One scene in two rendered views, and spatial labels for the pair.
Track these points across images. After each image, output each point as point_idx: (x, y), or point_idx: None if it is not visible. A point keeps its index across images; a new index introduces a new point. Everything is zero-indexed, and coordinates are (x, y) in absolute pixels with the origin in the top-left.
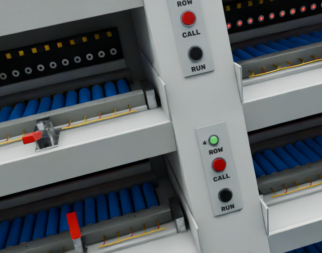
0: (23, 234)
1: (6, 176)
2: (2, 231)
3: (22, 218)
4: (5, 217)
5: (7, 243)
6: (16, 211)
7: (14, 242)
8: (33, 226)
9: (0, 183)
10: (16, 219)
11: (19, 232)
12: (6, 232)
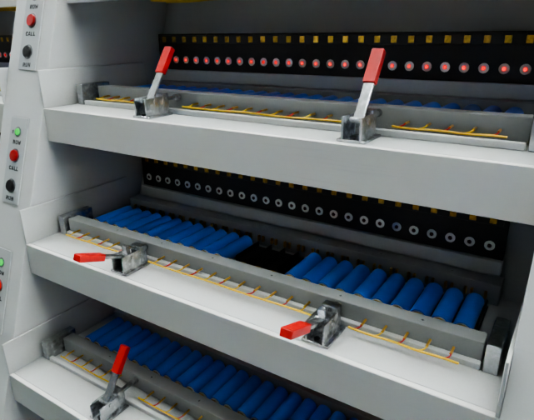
0: (261, 408)
1: (261, 347)
2: (247, 387)
3: (275, 386)
4: (259, 372)
5: (241, 407)
6: (273, 373)
7: (248, 410)
8: (277, 405)
9: (252, 350)
10: (267, 382)
11: (260, 402)
12: (250, 392)
